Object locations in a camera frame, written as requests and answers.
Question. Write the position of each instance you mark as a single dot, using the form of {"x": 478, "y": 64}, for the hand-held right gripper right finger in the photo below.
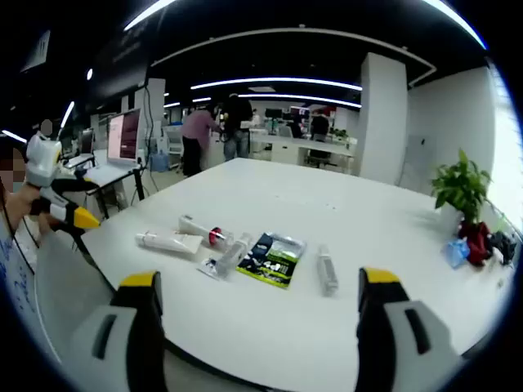
{"x": 392, "y": 351}

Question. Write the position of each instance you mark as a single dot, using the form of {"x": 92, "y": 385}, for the white skincare tube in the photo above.
{"x": 167, "y": 241}

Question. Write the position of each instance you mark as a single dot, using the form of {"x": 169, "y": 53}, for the green and dark mask packet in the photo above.
{"x": 271, "y": 261}

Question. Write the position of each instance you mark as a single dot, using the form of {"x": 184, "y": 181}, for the white office counter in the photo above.
{"x": 294, "y": 145}

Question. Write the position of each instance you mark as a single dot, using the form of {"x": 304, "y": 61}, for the person's left hand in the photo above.
{"x": 22, "y": 204}

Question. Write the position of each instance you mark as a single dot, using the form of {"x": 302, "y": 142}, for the green potted plant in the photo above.
{"x": 461, "y": 183}

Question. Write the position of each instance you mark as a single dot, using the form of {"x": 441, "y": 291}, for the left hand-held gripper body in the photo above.
{"x": 41, "y": 163}

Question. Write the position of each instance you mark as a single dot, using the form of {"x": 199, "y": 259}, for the ceiling light strip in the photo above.
{"x": 278, "y": 81}

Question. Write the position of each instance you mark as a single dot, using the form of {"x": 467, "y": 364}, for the white computer monitor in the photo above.
{"x": 124, "y": 136}

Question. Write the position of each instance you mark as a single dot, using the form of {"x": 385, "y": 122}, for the blue water jug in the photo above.
{"x": 158, "y": 162}

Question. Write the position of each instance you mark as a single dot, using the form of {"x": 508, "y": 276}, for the red cloth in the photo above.
{"x": 476, "y": 245}

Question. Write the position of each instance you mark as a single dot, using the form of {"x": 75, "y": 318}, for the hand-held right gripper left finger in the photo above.
{"x": 122, "y": 347}

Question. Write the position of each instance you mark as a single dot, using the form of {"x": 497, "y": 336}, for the red-collared skincare bottle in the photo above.
{"x": 204, "y": 230}

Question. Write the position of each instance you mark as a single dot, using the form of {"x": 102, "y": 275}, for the white mesh chair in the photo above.
{"x": 69, "y": 277}

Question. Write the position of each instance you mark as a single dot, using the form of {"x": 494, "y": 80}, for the white side desk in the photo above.
{"x": 106, "y": 173}

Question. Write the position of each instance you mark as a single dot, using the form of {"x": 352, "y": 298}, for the dark small object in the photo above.
{"x": 504, "y": 245}

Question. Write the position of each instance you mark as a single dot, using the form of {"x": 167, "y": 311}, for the blue cloth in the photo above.
{"x": 457, "y": 253}

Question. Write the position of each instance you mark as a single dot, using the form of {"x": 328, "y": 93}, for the small clear skincare sachet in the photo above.
{"x": 210, "y": 267}

